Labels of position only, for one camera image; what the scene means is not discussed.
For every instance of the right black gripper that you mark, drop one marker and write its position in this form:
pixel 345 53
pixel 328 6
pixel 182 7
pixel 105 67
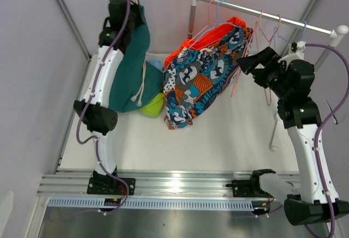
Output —
pixel 268 58

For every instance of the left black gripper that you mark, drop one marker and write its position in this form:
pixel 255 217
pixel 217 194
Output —
pixel 137 7

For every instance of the light blue shorts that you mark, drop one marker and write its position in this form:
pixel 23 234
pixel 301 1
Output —
pixel 158 64

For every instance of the teal green shorts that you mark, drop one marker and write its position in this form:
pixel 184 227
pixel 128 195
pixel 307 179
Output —
pixel 136 81

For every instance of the blue hanger for patterned shorts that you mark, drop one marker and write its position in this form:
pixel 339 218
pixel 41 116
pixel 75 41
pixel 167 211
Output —
pixel 210 25

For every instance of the patterned navy white shorts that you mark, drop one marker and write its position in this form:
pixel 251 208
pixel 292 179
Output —
pixel 195 78

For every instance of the lime green shorts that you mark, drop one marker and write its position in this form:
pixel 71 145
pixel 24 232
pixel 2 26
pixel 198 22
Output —
pixel 154 107

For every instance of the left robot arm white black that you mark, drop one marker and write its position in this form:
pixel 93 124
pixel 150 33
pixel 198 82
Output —
pixel 93 109

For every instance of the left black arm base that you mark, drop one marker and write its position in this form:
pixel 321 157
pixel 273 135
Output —
pixel 105 185

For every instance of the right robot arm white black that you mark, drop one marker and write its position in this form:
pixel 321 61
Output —
pixel 290 78

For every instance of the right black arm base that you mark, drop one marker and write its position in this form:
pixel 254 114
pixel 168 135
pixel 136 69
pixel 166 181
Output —
pixel 250 188

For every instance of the orange shorts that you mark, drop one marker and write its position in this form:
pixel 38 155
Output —
pixel 207 38

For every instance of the white plastic basket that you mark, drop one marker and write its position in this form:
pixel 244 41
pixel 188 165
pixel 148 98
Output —
pixel 157 56

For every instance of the silver clothes rack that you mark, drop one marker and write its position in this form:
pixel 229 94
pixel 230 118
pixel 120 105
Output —
pixel 335 35

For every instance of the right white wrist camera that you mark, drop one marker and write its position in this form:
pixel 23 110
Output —
pixel 295 52

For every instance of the aluminium mounting rail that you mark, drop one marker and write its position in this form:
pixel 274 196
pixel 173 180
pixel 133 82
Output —
pixel 149 184

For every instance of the slotted grey cable duct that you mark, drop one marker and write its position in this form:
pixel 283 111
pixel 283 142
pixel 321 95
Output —
pixel 150 203

